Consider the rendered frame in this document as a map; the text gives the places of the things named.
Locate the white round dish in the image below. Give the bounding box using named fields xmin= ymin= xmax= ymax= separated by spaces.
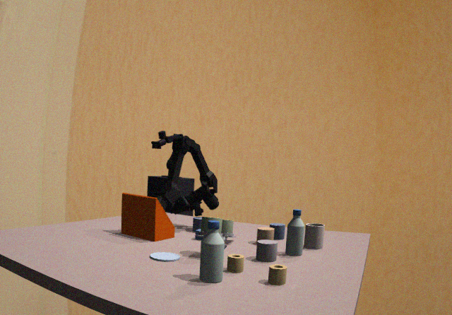
xmin=150 ymin=252 xmax=180 ymax=262

